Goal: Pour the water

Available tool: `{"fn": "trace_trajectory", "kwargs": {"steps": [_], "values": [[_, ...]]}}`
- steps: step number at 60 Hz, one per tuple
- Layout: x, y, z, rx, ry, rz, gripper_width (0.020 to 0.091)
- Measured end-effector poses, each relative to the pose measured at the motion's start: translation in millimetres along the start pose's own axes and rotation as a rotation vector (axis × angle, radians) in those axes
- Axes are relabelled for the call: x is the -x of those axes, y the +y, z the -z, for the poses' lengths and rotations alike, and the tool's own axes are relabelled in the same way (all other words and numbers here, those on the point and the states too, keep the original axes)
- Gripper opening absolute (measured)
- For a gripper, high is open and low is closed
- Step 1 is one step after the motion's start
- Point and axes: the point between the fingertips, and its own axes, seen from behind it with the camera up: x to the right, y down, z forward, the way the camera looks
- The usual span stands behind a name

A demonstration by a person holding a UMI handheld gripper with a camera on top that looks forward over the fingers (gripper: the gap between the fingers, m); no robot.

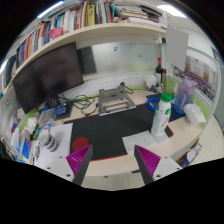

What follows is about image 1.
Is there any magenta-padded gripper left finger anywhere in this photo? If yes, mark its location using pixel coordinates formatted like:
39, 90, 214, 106
43, 144, 94, 186

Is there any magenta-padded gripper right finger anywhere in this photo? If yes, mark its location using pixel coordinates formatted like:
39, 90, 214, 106
133, 144, 183, 185

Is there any white green-capped drink bottle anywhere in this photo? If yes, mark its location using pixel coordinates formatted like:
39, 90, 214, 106
150, 92, 173, 138

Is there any purple translucent water jug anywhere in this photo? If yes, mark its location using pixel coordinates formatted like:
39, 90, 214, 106
173, 78, 197, 115

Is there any large white paper sheet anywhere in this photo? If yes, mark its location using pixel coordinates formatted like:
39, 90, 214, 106
34, 122, 74, 169

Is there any black-white checkered mug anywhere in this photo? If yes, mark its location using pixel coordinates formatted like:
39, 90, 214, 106
37, 128, 61, 153

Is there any cardboard box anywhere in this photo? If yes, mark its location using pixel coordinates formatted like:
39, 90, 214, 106
178, 143, 203, 168

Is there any black red-edged desk mat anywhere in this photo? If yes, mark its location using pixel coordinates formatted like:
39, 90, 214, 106
63, 103, 186, 162

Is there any small blue box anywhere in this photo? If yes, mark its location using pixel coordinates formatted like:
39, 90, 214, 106
54, 102, 70, 118

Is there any blue tissue box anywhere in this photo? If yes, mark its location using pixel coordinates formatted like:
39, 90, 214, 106
19, 136, 33, 159

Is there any clear plastic box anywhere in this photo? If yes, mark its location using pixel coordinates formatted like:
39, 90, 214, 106
38, 107, 58, 127

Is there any stack of white napkins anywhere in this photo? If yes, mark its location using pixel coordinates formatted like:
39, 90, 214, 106
20, 116, 38, 136

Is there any grey metal laptop stand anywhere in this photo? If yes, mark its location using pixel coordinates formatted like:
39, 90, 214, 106
97, 84, 137, 117

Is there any crumpled white tissue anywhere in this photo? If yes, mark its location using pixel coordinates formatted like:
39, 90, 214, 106
183, 102, 207, 127

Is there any white round container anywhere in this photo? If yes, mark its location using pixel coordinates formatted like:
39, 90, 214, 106
145, 73, 158, 89

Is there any black computer monitor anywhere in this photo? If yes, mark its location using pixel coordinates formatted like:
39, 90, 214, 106
12, 41, 85, 115

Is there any dark wine bottle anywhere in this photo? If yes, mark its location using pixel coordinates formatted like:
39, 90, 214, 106
155, 57, 165, 86

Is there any group photo poster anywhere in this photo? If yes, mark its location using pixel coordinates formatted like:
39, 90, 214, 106
173, 54, 219, 103

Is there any black cable bundle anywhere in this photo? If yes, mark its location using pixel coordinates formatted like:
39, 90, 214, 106
58, 93, 101, 116

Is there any coiled blue cable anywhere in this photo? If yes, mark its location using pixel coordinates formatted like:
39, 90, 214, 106
145, 94, 164, 113

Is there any white wall socket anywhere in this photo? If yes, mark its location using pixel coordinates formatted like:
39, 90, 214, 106
102, 78, 116, 90
117, 76, 129, 87
132, 74, 144, 86

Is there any wall shelf with books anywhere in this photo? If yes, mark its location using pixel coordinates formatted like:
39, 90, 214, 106
3, 0, 169, 89

